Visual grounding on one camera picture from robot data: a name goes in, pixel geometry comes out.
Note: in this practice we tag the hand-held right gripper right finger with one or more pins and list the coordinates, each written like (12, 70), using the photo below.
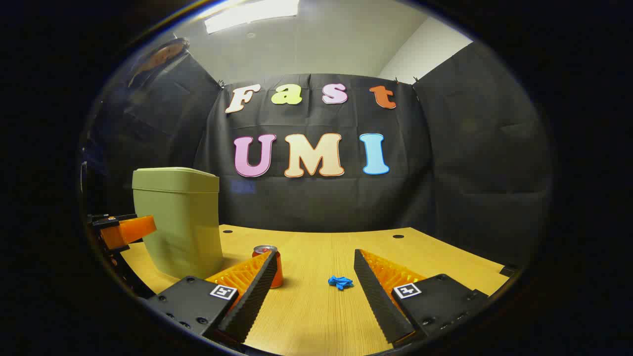
(378, 301)

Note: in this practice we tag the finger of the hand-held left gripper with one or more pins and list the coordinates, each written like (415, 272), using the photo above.
(131, 231)

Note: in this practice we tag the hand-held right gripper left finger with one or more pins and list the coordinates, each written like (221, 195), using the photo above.
(249, 301)

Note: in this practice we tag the red pop can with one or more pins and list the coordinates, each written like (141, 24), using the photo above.
(278, 272)

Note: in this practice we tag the blue paper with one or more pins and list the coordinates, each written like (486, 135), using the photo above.
(340, 282)

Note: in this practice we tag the green desktop garbage bin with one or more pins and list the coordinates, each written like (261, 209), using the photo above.
(180, 222)

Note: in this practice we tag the wooden desktop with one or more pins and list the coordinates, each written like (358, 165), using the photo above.
(316, 257)

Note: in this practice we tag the black backdrop cloth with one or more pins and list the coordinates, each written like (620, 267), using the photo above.
(316, 198)

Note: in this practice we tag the small black box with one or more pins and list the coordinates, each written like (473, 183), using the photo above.
(509, 270)

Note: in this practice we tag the ceiling light panel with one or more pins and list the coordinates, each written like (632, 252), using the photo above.
(252, 14)

